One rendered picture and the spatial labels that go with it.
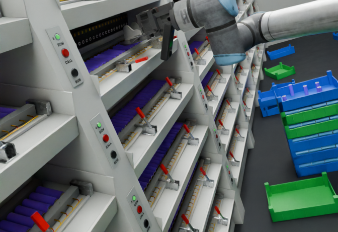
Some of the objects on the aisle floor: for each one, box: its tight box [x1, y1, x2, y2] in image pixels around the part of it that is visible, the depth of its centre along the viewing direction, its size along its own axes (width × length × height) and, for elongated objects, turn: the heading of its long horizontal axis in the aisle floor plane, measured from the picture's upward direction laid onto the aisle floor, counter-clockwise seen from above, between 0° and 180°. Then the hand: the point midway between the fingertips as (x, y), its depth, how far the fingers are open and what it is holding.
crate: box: [289, 149, 338, 178], centre depth 169 cm, size 30×20×8 cm
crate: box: [265, 172, 338, 222], centre depth 147 cm, size 30×20×8 cm
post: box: [0, 0, 162, 232], centre depth 71 cm, size 20×9×181 cm, turn 116°
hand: (126, 43), depth 101 cm, fingers open, 3 cm apart
